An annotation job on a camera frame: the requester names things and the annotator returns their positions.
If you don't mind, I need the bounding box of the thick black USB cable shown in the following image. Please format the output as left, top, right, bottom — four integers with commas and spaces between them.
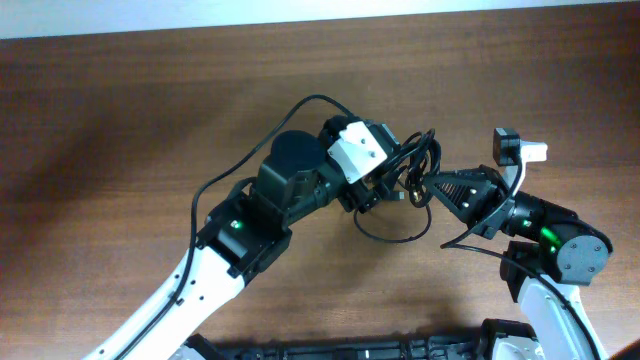
384, 128, 444, 209

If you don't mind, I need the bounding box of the black right camera cable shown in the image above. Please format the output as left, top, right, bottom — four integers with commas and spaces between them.
439, 154, 604, 360

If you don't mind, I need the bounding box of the black camera cable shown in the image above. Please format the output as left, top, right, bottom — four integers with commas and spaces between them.
112, 94, 356, 360
439, 154, 604, 360

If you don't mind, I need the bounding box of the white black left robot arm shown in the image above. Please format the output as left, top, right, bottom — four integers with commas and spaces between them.
88, 116, 400, 359

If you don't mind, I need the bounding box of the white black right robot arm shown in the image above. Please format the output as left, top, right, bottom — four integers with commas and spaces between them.
424, 165, 613, 359

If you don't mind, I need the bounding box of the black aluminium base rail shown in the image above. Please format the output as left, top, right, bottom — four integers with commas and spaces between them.
182, 319, 545, 360

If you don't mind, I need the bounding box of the black left camera cable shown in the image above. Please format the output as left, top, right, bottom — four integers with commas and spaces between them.
112, 94, 356, 360

